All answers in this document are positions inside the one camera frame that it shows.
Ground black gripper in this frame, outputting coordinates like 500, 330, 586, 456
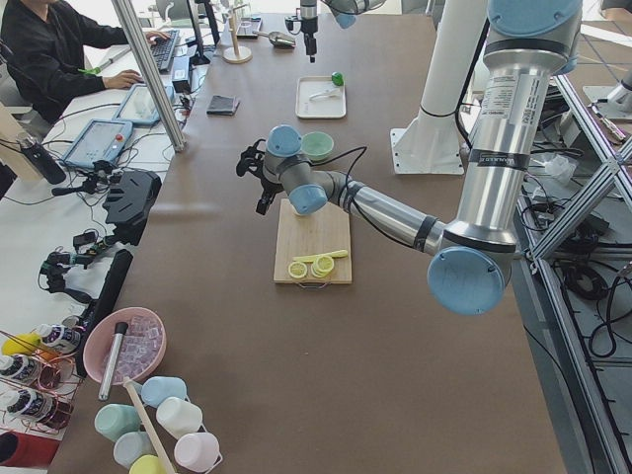
256, 175, 284, 215
300, 0, 317, 62

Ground white ceramic spoon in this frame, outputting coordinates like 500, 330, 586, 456
309, 88, 342, 101

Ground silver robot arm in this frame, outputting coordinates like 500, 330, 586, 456
242, 1, 582, 315
296, 0, 384, 63

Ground light green bowl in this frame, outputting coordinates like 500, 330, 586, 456
301, 131, 334, 162

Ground pink bowl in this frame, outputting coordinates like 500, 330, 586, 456
83, 307, 167, 385

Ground metal tube in bowl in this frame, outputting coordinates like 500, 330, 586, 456
98, 322, 128, 402

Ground metal scoop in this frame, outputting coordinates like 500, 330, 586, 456
256, 31, 296, 49

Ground wooden cutting board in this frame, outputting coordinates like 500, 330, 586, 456
273, 198, 353, 284

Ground cream rabbit tray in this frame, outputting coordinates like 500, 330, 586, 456
295, 76, 347, 119

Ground wooden mug tree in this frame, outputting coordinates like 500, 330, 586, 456
222, 4, 252, 64

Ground stacked lemon slices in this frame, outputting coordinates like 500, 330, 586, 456
310, 257, 335, 278

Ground yellow plastic knife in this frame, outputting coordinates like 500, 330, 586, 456
292, 249, 349, 263

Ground grey folded cloth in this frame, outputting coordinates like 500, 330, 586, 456
206, 95, 241, 117

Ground black keyboard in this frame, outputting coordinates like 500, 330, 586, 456
150, 30, 180, 73

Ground far teach pendant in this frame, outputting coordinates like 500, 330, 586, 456
113, 84, 160, 126

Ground teach pendant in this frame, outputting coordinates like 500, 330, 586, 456
61, 119, 133, 170
113, 84, 160, 126

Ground near teach pendant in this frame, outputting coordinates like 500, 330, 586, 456
61, 119, 133, 170

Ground black water bottle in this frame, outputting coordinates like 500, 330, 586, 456
16, 131, 66, 185

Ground white cup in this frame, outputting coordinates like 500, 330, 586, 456
156, 397, 202, 439

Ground pink cup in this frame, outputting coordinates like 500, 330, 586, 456
174, 433, 223, 473

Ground person in black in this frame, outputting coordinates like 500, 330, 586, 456
1, 1, 142, 124

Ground green cup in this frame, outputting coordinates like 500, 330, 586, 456
94, 404, 141, 442

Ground pale blue cup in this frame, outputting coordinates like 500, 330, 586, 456
113, 432, 155, 469

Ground yellow cup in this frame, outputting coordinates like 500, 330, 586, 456
128, 454, 166, 474

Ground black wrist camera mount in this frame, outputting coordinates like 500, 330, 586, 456
284, 15, 302, 36
236, 138, 266, 178

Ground lemon slice near handle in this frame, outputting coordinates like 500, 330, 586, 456
287, 261, 308, 279

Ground aluminium frame post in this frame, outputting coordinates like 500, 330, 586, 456
112, 0, 186, 152

